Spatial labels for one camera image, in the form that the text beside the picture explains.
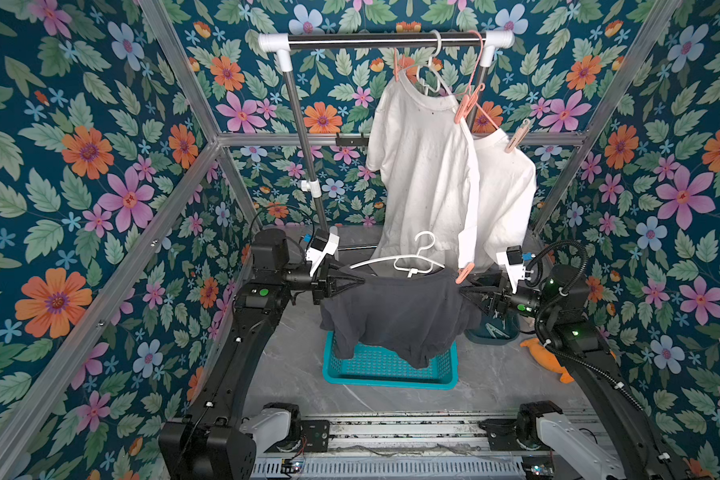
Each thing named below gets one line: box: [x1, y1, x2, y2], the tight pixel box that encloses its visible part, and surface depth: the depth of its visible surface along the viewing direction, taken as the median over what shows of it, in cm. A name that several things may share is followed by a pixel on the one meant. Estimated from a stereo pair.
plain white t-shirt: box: [366, 72, 481, 266], surface depth 69 cm
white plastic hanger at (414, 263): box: [349, 231, 446, 278], surface depth 61 cm
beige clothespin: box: [505, 118, 531, 153], surface depth 58 cm
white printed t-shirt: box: [473, 129, 537, 267], surface depth 65 cm
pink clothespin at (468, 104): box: [454, 83, 486, 124], surface depth 55 cm
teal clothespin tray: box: [464, 312, 521, 345], surface depth 92 cm
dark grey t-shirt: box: [320, 266, 483, 370], surface depth 67 cm
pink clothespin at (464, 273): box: [455, 262, 475, 285], surface depth 63 cm
